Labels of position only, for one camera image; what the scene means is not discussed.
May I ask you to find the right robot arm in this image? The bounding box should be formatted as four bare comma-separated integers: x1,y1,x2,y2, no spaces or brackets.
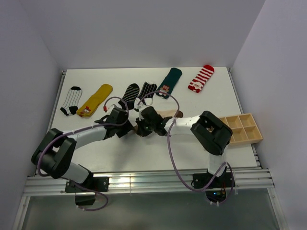
136,106,233,187

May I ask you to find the black horizontal-striped ankle sock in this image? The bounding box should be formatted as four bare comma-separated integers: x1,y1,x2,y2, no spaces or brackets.
118,83,140,110

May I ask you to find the black vertical-striped ankle sock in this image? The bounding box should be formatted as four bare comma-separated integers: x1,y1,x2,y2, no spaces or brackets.
137,82,157,105

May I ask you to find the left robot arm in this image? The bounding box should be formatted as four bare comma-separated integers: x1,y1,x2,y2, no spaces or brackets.
31,107,133,191

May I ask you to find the cream and brown sock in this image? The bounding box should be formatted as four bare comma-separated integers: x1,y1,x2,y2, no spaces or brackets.
134,110,183,132

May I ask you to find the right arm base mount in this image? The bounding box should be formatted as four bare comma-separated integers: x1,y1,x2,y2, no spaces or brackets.
191,172,235,204

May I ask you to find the white black vertical-striped sock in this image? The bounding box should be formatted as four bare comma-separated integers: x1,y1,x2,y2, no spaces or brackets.
60,86,82,116

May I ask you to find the aluminium table frame rail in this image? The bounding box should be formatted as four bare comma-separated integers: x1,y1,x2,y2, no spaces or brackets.
23,169,274,196

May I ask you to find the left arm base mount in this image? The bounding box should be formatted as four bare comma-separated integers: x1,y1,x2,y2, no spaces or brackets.
65,176,110,207

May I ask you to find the dark green reindeer sock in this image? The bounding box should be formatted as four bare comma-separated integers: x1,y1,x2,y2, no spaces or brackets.
156,68,182,99

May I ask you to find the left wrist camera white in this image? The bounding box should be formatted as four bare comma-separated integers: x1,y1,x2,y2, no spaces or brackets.
103,104,116,115

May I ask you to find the mustard yellow sock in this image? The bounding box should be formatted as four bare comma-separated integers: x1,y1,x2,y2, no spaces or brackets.
76,84,113,117

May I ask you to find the wooden compartment tray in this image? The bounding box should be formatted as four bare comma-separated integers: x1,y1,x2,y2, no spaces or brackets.
219,114,263,146

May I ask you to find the red white striped santa sock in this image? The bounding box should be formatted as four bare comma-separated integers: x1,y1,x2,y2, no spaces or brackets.
188,65,214,93

